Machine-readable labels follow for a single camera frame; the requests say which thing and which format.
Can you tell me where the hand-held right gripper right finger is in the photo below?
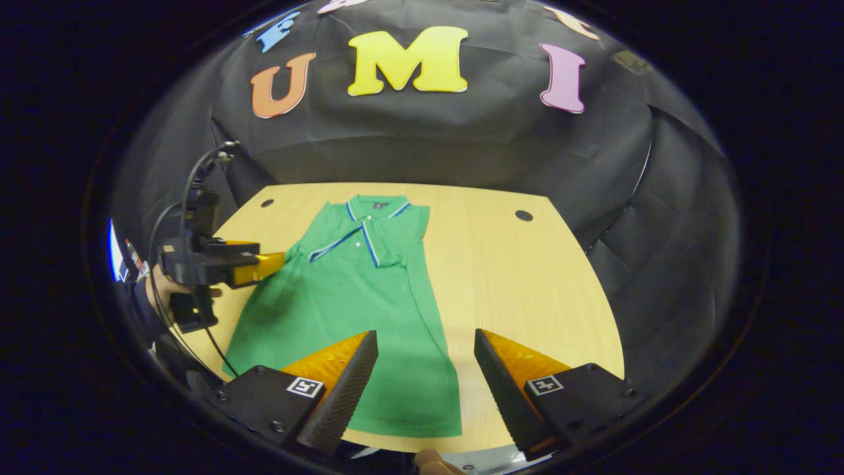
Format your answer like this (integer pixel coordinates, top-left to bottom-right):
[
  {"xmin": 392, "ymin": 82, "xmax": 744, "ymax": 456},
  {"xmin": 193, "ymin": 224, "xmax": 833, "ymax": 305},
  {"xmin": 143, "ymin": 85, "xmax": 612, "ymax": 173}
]
[{"xmin": 473, "ymin": 328, "xmax": 639, "ymax": 462}]

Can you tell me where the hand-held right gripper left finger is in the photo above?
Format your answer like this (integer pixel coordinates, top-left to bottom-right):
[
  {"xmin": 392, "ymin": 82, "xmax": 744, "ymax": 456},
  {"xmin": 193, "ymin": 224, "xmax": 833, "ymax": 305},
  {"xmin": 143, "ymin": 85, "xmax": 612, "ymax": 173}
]
[{"xmin": 206, "ymin": 330, "xmax": 380, "ymax": 457}]

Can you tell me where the green polo T-shirt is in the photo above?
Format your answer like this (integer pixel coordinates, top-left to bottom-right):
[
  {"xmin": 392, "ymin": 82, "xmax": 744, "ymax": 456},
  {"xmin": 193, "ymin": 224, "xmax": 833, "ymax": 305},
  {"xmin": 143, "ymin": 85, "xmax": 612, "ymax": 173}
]
[{"xmin": 223, "ymin": 194, "xmax": 464, "ymax": 439}]

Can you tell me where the plastic water bottle red cap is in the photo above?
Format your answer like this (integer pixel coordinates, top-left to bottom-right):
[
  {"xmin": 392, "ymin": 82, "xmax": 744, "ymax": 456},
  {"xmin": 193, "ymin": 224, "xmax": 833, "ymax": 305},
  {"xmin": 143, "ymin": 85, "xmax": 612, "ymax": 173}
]
[{"xmin": 124, "ymin": 237, "xmax": 149, "ymax": 283}]

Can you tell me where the computer monitor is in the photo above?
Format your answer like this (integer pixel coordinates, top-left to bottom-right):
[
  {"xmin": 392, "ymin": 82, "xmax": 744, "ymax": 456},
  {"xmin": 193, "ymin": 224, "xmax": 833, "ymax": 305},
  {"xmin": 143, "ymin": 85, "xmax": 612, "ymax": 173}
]
[{"xmin": 107, "ymin": 220, "xmax": 127, "ymax": 284}]

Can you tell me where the black backdrop cloth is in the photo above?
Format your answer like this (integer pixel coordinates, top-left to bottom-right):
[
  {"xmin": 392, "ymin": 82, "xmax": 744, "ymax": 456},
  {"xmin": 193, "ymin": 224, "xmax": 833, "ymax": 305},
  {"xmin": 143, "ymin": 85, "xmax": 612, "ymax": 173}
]
[{"xmin": 109, "ymin": 0, "xmax": 742, "ymax": 396}]

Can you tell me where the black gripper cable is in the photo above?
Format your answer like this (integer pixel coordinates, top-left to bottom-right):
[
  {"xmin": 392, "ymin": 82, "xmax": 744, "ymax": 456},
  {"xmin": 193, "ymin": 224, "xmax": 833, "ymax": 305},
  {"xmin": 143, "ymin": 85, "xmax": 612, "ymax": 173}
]
[{"xmin": 148, "ymin": 141, "xmax": 239, "ymax": 379}]

